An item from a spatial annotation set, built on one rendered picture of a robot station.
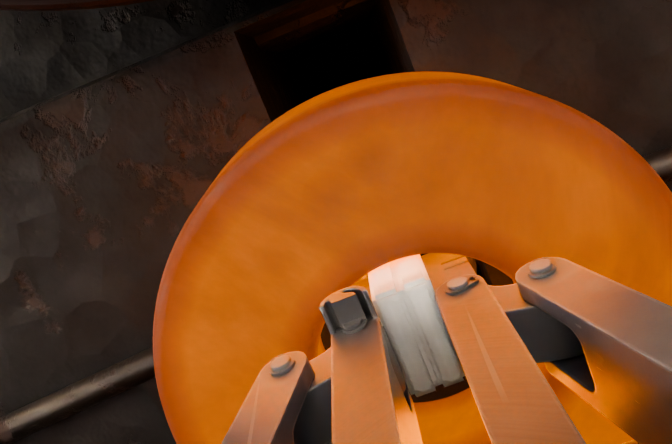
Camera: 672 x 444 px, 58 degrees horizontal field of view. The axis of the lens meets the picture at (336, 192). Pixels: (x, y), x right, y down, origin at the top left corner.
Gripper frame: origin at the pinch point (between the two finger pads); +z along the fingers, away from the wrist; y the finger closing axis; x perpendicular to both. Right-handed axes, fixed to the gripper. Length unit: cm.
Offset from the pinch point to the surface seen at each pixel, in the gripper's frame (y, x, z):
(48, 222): -13.0, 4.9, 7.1
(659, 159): 10.6, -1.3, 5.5
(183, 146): -6.4, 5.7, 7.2
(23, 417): -17.2, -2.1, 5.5
